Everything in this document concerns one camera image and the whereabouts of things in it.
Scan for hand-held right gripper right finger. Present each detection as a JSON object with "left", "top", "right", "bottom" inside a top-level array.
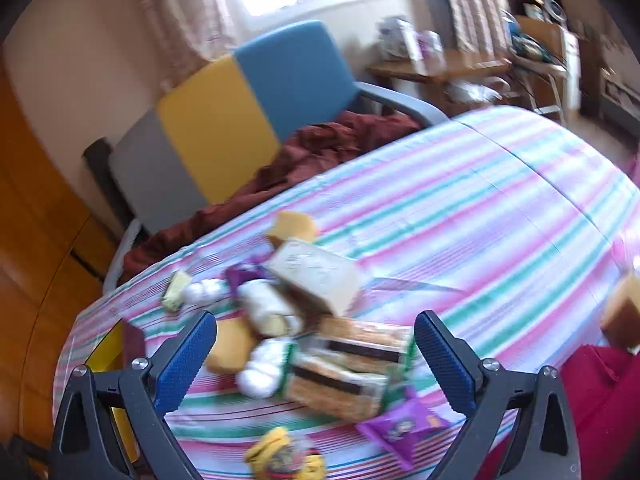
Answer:
[{"left": 414, "top": 310, "right": 583, "bottom": 480}]

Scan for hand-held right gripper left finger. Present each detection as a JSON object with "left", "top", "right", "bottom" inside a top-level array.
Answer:
[{"left": 50, "top": 310, "right": 218, "bottom": 480}]

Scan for orange sponge cake piece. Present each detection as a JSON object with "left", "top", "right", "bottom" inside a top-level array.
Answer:
[{"left": 206, "top": 317, "right": 258, "bottom": 376}]

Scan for pale yellow-green packet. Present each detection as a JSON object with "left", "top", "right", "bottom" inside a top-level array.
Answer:
[{"left": 161, "top": 270, "right": 192, "bottom": 313}]

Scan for yellow box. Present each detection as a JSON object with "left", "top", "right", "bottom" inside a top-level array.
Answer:
[{"left": 90, "top": 320, "right": 146, "bottom": 466}]

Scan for purple snack packet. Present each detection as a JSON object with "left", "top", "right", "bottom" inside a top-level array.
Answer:
[
  {"left": 225, "top": 255, "right": 273, "bottom": 301},
  {"left": 356, "top": 392, "right": 451, "bottom": 471}
]

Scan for white roll cake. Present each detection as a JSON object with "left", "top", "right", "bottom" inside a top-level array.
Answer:
[{"left": 237, "top": 280, "right": 303, "bottom": 338}]

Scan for yellow snack packet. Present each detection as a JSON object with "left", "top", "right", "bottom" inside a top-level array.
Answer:
[{"left": 244, "top": 426, "right": 328, "bottom": 480}]

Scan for beige cardboard box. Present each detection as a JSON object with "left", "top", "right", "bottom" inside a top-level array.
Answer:
[{"left": 265, "top": 239, "right": 362, "bottom": 318}]

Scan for yellow sponge cake piece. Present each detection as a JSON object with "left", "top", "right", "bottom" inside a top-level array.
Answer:
[{"left": 265, "top": 210, "right": 320, "bottom": 251}]

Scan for pink green striped bedsheet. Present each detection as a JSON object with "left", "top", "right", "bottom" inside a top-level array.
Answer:
[{"left": 52, "top": 105, "right": 640, "bottom": 480}]

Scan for red cloth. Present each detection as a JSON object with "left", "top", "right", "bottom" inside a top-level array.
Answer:
[{"left": 480, "top": 345, "right": 640, "bottom": 480}]

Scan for wooden wardrobe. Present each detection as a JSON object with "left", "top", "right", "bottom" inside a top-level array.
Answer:
[{"left": 0, "top": 60, "right": 126, "bottom": 461}]

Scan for brown wrapped cake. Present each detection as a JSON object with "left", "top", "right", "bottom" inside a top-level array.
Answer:
[{"left": 600, "top": 272, "right": 640, "bottom": 351}]

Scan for black upright panel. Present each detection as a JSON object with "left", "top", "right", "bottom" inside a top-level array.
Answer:
[{"left": 82, "top": 137, "right": 136, "bottom": 241}]

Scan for maroon blanket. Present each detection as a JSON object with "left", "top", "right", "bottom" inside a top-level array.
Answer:
[{"left": 122, "top": 110, "right": 421, "bottom": 286}]

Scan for blue yellow grey headboard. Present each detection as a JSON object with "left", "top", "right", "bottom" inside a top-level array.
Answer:
[{"left": 107, "top": 20, "right": 361, "bottom": 233}]

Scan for wooden desk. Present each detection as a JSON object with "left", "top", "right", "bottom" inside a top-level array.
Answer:
[{"left": 367, "top": 50, "right": 511, "bottom": 111}]

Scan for white bags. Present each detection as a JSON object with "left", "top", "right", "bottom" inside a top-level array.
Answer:
[{"left": 377, "top": 17, "right": 446, "bottom": 61}]

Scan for pale pink curtain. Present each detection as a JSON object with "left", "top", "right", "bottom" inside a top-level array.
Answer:
[
  {"left": 127, "top": 0, "right": 241, "bottom": 91},
  {"left": 430, "top": 0, "right": 511, "bottom": 53}
]

